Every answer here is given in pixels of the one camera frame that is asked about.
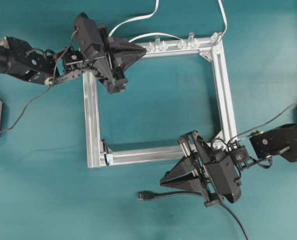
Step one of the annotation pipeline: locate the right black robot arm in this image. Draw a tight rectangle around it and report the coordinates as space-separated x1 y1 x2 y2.
155 123 297 207

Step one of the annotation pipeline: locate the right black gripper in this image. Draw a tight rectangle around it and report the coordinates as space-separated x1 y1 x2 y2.
159 130 223 207

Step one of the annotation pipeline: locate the black USB cable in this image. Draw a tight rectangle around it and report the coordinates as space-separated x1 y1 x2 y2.
137 190 251 240

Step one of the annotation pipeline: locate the clear plastic clip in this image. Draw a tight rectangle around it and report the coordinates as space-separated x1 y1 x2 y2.
154 35 169 52
187 32 200 49
177 39 187 50
145 42 156 53

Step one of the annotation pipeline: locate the left wrist camera housing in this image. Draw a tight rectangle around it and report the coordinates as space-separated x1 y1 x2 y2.
74 12 105 60

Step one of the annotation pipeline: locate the right wrist camera housing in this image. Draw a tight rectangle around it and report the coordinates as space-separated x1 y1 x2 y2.
204 149 242 204

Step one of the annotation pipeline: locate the square aluminium extrusion frame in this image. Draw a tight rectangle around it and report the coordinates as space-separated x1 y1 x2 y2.
83 32 237 168

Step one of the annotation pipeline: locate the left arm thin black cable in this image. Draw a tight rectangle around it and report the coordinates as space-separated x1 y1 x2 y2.
0 62 64 142

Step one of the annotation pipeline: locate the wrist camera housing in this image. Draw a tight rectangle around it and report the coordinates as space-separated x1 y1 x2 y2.
74 12 105 60
204 149 242 204

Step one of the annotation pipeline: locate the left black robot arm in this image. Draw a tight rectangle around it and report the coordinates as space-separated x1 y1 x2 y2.
0 24 147 94

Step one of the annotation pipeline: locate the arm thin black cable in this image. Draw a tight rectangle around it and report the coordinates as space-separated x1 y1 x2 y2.
227 96 297 146
0 62 64 142

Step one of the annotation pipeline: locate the black string loop blue tape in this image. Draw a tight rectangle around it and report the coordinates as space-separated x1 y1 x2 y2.
101 139 114 166

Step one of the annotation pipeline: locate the white flat cable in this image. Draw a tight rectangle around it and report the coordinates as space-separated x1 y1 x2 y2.
107 0 229 44

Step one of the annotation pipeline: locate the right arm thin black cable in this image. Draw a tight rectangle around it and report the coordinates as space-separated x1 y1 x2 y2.
227 96 297 146

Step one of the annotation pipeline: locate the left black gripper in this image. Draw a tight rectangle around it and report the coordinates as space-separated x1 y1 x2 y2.
84 24 147 94

